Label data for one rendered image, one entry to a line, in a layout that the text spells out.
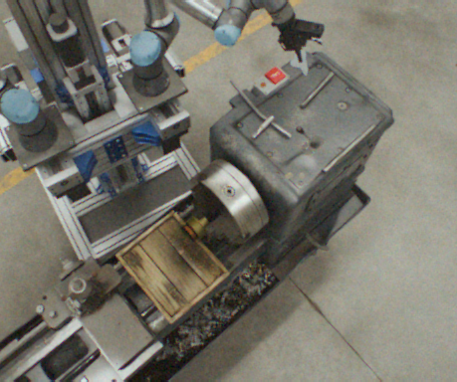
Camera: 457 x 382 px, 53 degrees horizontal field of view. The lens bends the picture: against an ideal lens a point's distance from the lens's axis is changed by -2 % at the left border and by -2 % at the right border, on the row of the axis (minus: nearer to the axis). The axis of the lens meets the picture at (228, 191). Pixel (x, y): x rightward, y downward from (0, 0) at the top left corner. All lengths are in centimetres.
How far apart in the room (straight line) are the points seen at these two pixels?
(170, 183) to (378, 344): 151
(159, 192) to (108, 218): 33
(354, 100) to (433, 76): 200
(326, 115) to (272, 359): 147
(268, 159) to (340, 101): 38
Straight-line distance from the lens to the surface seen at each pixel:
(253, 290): 221
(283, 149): 170
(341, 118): 182
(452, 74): 391
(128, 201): 279
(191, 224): 171
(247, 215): 166
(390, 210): 313
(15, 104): 178
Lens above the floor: 272
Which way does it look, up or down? 65 degrees down
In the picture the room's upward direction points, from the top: 2 degrees clockwise
